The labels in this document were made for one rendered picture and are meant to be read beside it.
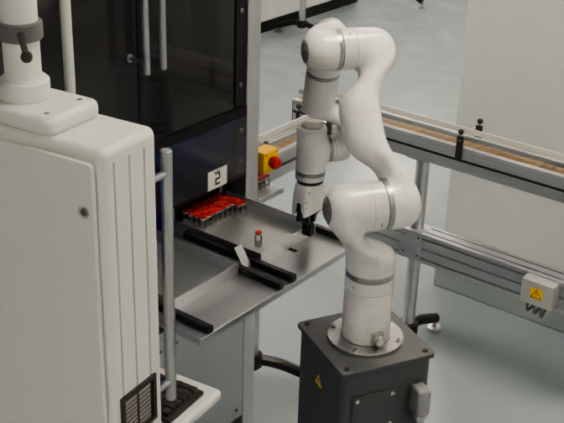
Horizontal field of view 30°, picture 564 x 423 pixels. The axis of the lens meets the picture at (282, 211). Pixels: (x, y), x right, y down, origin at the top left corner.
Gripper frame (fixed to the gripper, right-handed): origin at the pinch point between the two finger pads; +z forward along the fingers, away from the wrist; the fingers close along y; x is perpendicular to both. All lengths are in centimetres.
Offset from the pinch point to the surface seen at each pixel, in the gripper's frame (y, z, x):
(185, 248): 28.3, 2.5, -21.7
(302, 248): 4.1, 4.3, 1.2
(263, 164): -14.6, -7.6, -28.2
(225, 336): 3, 47, -29
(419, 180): -86, 17, -13
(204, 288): 41.9, 2.6, -2.7
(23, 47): 104, -79, 9
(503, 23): -144, -29, -15
